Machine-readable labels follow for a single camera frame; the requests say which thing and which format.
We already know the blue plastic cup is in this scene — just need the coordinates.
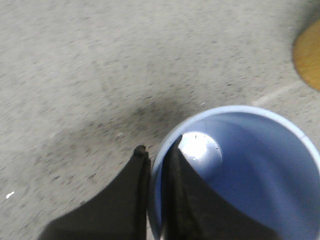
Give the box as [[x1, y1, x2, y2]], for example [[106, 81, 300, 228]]
[[148, 105, 320, 240]]

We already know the bamboo cylinder holder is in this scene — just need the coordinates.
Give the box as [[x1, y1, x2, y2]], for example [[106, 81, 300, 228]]
[[292, 19, 320, 92]]

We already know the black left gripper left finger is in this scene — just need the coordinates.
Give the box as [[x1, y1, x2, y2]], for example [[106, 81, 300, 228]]
[[39, 145, 151, 240]]

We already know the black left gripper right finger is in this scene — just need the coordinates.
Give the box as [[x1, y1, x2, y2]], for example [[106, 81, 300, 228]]
[[161, 136, 280, 240]]

